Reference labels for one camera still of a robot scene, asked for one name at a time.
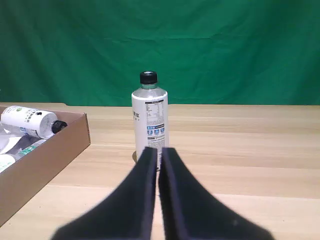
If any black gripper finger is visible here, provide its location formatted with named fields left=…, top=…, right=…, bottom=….
left=51, top=146, right=159, bottom=240
left=158, top=146, right=276, bottom=240

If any brown cardboard box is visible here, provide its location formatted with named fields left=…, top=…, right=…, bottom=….
left=0, top=102, right=91, bottom=226

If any clear bottle green flower label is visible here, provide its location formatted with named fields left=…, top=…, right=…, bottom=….
left=0, top=138, right=47, bottom=174

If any small white bottle black cap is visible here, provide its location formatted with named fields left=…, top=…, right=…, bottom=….
left=1, top=105, right=68, bottom=139

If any green backdrop cloth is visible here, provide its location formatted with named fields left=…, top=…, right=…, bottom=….
left=0, top=0, right=320, bottom=107

